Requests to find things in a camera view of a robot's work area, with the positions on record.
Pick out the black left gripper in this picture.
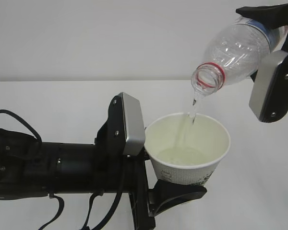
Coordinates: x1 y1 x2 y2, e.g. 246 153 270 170
95 94 207 230

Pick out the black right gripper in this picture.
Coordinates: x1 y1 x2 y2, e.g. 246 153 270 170
236 3 288 120

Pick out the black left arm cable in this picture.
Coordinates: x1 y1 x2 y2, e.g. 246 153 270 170
0 109 123 230

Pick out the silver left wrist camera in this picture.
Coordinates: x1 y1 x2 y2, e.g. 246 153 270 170
120 92 145 157

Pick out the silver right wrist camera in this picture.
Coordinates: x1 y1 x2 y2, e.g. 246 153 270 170
249 50 288 123

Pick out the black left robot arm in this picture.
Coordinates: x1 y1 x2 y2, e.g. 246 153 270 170
0 92 207 230

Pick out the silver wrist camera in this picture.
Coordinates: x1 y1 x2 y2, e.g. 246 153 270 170
120 92 145 157
249 50 288 123

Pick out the white paper cup green print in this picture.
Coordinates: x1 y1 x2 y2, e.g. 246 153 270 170
144 113 231 185

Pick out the clear plastic water bottle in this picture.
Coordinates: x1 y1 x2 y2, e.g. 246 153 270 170
190 18 288 120

